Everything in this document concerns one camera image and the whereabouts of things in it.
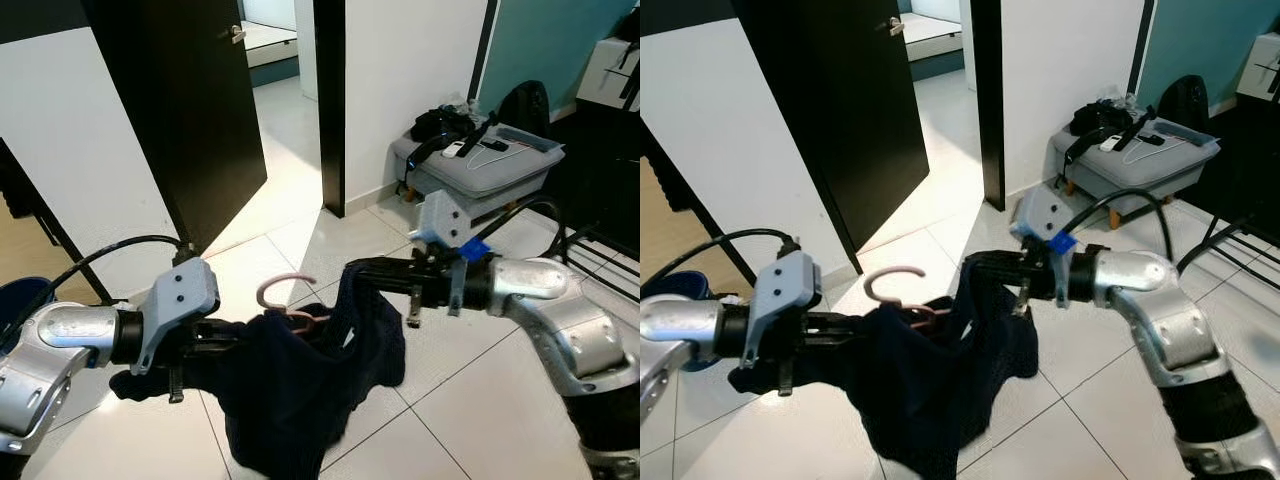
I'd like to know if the pink plastic hanger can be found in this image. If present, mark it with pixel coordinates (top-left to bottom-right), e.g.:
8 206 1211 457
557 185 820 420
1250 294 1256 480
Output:
256 273 333 336
863 265 953 333

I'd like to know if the black T-shirt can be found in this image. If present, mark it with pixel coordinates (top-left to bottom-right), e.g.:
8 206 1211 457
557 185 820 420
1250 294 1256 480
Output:
110 263 407 480
728 252 1041 480

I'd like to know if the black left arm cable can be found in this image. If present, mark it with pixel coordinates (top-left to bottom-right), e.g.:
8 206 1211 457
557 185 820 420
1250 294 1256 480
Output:
640 228 803 301
0 235 198 346

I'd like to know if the black metal clothes rack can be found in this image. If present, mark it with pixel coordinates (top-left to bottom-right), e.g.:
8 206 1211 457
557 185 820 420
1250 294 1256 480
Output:
548 222 641 301
1175 213 1280 301

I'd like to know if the black table leg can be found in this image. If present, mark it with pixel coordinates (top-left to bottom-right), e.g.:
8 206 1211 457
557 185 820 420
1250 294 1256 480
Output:
640 125 758 288
0 138 113 306

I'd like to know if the black door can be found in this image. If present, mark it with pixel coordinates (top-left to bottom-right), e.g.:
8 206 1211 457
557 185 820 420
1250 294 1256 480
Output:
730 0 931 276
85 0 269 256

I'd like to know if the black backpack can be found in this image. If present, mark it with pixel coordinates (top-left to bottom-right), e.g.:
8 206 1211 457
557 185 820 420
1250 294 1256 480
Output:
1155 75 1209 129
497 82 551 136

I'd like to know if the black bag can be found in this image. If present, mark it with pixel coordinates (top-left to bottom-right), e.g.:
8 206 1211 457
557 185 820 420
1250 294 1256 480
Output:
412 105 473 143
1070 98 1131 136

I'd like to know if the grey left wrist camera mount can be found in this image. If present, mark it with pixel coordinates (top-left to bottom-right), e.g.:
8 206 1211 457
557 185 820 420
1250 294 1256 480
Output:
745 250 824 367
131 258 221 377

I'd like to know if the grey padded ottoman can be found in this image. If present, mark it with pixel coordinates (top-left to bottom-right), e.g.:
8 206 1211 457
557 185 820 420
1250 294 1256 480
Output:
390 125 567 218
1050 118 1223 216

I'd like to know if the black door frame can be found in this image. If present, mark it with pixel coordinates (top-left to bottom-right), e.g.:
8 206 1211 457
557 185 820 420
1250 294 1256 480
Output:
313 0 347 219
969 0 1007 212

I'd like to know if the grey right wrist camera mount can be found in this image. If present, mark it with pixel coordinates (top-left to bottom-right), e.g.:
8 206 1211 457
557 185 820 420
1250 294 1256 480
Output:
418 190 493 316
1010 185 1079 304

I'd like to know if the white storage box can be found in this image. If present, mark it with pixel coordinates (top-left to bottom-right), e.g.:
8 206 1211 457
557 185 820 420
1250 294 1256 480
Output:
1235 33 1280 101
575 38 641 111

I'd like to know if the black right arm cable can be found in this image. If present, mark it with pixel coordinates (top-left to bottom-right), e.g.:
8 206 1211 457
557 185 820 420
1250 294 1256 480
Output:
1075 188 1178 263
470 198 568 263

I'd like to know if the dark blue bin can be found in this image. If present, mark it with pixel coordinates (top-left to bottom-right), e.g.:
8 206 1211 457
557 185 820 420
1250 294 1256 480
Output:
0 277 58 331
640 268 693 303

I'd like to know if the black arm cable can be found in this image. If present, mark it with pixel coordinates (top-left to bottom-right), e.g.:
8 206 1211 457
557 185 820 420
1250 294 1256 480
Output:
640 228 803 301
1075 188 1178 263
0 235 198 346
470 198 568 263

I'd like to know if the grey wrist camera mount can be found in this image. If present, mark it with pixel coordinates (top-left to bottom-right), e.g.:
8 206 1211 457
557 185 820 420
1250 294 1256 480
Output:
745 250 824 367
131 258 221 377
1010 185 1079 304
418 190 493 316

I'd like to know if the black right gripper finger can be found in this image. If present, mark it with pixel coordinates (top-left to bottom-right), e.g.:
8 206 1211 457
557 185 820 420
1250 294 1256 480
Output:
965 250 1035 271
350 272 421 291
968 266 1035 287
347 257 421 275

